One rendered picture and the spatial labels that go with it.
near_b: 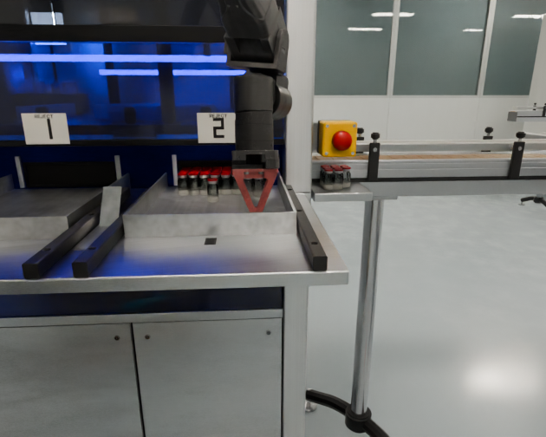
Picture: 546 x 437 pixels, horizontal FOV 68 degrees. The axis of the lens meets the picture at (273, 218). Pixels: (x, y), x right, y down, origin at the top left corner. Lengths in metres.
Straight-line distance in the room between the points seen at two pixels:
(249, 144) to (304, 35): 0.34
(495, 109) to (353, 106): 1.94
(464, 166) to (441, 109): 4.94
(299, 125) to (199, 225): 0.34
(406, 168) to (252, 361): 0.60
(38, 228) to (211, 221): 0.25
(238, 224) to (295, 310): 0.42
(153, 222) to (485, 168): 0.82
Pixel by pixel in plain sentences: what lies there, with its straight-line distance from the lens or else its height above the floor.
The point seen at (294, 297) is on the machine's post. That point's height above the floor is 0.63.
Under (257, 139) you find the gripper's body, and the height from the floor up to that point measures 1.03.
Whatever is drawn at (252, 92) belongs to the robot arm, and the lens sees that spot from 0.60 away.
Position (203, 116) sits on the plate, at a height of 1.04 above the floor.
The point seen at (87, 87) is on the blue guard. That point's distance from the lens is 0.91.
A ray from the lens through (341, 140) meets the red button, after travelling 0.84.
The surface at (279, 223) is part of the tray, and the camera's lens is 0.62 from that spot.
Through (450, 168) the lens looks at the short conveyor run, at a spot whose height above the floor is 0.91.
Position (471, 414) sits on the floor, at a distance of 1.75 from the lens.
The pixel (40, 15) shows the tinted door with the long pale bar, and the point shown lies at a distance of 0.95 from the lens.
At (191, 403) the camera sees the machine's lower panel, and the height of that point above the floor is 0.34.
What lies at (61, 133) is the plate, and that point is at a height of 1.01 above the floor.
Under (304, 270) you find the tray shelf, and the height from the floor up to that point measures 0.88.
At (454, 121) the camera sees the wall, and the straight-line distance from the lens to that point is 6.14.
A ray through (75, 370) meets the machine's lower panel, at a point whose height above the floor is 0.45.
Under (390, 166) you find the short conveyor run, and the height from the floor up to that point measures 0.92.
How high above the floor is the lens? 1.09
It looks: 17 degrees down
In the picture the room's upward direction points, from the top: straight up
